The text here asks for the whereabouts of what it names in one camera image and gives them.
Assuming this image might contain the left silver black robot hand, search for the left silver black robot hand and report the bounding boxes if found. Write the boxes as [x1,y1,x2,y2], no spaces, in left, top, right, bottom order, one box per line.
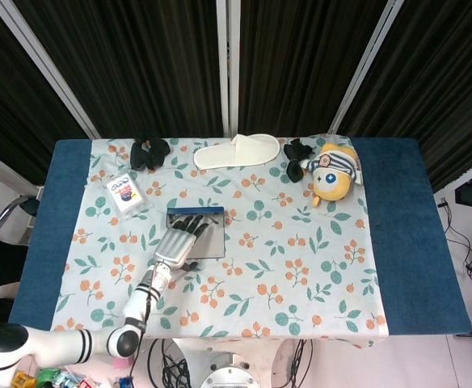
[154,213,207,274]

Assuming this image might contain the blue grey box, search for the blue grey box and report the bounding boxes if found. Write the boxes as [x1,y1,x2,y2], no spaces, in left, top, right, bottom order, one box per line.
[166,205,226,262]

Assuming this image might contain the packaged white sponge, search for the packaged white sponge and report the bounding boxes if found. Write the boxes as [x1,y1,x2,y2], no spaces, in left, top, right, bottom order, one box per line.
[105,171,148,217]

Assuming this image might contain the large black hair scrunchie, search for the large black hair scrunchie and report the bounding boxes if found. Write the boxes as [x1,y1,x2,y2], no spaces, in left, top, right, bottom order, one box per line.
[129,136,171,171]

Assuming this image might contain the orange fruit print tablecloth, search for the orange fruit print tablecloth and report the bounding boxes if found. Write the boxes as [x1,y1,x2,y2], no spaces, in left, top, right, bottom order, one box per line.
[49,135,390,351]

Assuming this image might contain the white disposable slipper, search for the white disposable slipper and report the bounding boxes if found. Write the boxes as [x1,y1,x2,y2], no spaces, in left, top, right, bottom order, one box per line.
[193,133,280,171]

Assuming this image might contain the small black hair scrunchie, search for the small black hair scrunchie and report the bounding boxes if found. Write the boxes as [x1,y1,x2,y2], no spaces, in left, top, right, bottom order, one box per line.
[283,137,314,183]

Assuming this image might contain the yellow plush toy striped hat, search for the yellow plush toy striped hat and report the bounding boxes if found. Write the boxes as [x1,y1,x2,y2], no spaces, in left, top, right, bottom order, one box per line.
[299,141,363,208]

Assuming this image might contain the black office chair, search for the black office chair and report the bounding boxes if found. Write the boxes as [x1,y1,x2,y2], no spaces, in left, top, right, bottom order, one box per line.
[0,177,41,312]

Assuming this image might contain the green toy item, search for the green toy item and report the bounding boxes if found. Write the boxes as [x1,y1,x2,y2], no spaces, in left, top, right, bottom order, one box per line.
[37,366,60,386]

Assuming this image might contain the black pleated curtain panel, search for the black pleated curtain panel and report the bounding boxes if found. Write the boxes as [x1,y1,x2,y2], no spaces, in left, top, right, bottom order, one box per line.
[339,0,472,193]
[238,0,390,137]
[11,0,225,138]
[0,0,87,183]

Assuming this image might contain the yellow toy block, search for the yellow toy block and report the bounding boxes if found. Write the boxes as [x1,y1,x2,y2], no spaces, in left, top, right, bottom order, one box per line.
[11,371,35,388]

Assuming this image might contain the blue table cover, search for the blue table cover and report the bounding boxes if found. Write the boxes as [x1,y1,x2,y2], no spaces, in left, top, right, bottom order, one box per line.
[8,138,472,336]

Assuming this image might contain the arm wire bundle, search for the arm wire bundle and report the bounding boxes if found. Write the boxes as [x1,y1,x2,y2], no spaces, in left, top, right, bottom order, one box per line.
[138,264,160,327]

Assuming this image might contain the black cable bundle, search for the black cable bundle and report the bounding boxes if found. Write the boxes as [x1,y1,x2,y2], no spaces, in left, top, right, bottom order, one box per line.
[146,338,192,388]
[276,338,314,388]

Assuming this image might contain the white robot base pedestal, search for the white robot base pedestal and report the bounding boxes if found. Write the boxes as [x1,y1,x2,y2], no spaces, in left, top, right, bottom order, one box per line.
[175,337,306,388]

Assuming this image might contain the white partition post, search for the white partition post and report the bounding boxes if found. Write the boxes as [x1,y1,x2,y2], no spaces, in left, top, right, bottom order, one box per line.
[215,0,241,138]
[0,0,102,141]
[327,0,407,137]

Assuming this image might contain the thin black floor cables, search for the thin black floor cables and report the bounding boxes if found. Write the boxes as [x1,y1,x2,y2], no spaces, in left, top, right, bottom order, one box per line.
[437,196,472,280]

